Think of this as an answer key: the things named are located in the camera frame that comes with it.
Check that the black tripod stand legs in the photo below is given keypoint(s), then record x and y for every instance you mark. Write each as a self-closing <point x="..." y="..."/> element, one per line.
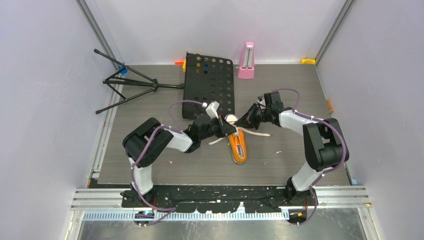
<point x="115" y="80"/>

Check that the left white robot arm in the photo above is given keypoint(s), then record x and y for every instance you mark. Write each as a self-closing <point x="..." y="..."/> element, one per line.
<point x="145" y="144"/>

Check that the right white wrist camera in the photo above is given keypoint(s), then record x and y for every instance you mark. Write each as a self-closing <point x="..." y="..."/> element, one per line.
<point x="260" y="100"/>

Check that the aluminium frame rail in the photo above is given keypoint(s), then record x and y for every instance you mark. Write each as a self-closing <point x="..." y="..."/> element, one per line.
<point x="107" y="205"/>

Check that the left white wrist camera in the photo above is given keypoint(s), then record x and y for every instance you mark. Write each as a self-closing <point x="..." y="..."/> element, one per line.
<point x="211" y="109"/>

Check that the blue clip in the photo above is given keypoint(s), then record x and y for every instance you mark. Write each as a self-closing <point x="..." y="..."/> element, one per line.
<point x="122" y="70"/>

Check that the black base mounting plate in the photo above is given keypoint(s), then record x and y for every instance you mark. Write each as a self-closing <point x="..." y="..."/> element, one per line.
<point x="218" y="198"/>

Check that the black perforated music stand desk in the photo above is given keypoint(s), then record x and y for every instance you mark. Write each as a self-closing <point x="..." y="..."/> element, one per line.
<point x="208" y="79"/>

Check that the orange canvas sneaker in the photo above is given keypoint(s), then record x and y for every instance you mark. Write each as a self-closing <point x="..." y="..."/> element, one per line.
<point x="238" y="146"/>

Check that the yellow orange toy block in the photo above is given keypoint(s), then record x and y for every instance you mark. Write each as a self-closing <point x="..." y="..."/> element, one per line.
<point x="182" y="63"/>

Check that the yellow corner block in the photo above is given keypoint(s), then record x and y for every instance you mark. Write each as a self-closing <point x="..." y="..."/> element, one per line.
<point x="308" y="61"/>

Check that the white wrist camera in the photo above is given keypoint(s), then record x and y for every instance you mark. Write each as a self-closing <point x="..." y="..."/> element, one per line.
<point x="211" y="109"/>
<point x="260" y="100"/>

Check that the white shoelace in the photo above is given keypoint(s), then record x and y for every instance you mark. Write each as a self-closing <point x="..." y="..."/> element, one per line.
<point x="255" y="133"/>

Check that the pink metronome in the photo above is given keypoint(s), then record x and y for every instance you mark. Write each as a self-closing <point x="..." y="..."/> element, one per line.
<point x="246" y="68"/>

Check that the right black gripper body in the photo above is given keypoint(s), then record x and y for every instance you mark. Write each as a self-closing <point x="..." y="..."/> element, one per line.
<point x="263" y="116"/>

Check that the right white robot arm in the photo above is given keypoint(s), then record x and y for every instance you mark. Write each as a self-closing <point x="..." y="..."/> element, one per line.
<point x="325" y="149"/>

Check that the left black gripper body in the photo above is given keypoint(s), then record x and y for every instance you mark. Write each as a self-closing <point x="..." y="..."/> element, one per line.
<point x="214" y="129"/>

